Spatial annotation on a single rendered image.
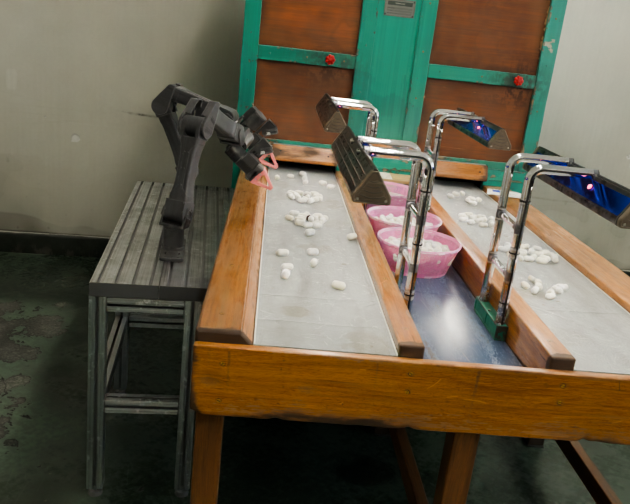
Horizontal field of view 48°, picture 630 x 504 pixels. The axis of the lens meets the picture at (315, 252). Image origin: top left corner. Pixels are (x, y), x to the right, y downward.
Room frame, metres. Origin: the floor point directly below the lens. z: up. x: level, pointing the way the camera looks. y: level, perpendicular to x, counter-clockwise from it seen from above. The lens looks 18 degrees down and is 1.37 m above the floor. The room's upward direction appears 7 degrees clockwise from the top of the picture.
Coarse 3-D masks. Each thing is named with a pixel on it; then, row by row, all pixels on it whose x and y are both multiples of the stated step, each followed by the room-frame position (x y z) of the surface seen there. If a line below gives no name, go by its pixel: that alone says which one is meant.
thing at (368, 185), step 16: (336, 144) 1.92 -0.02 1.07; (352, 144) 1.74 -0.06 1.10; (336, 160) 1.80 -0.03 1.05; (352, 160) 1.61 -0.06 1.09; (368, 160) 1.48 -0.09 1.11; (352, 176) 1.50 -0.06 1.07; (368, 176) 1.38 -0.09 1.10; (352, 192) 1.40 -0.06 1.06; (368, 192) 1.38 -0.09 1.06; (384, 192) 1.39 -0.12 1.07
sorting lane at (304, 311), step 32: (320, 192) 2.76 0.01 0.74; (288, 224) 2.23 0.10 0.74; (288, 256) 1.90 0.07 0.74; (320, 256) 1.93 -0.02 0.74; (352, 256) 1.97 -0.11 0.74; (288, 288) 1.65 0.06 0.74; (320, 288) 1.67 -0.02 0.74; (352, 288) 1.70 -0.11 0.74; (256, 320) 1.42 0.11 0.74; (288, 320) 1.45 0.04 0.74; (320, 320) 1.47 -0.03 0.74; (352, 320) 1.49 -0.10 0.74; (384, 320) 1.51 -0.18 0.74; (352, 352) 1.32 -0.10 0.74; (384, 352) 1.34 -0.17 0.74
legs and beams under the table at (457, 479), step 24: (216, 432) 1.33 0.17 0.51; (384, 432) 2.22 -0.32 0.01; (216, 456) 1.33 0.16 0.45; (408, 456) 1.82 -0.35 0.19; (456, 456) 1.38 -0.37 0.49; (576, 456) 1.94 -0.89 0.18; (192, 480) 1.33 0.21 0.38; (216, 480) 1.33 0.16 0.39; (408, 480) 1.71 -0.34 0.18; (456, 480) 1.38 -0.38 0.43; (600, 480) 1.81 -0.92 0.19
